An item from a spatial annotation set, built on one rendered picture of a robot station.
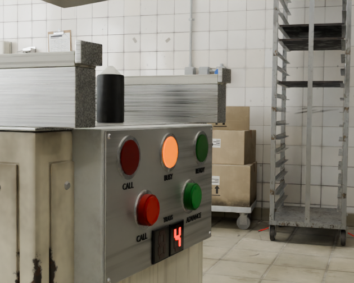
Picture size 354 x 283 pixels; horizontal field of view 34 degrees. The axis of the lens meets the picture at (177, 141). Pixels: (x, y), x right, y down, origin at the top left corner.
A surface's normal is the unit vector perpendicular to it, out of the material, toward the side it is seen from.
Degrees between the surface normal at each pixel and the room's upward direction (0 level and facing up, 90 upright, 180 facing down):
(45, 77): 90
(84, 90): 90
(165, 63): 90
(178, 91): 90
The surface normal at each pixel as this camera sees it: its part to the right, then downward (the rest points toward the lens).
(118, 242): 0.90, 0.04
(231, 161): -0.38, 0.10
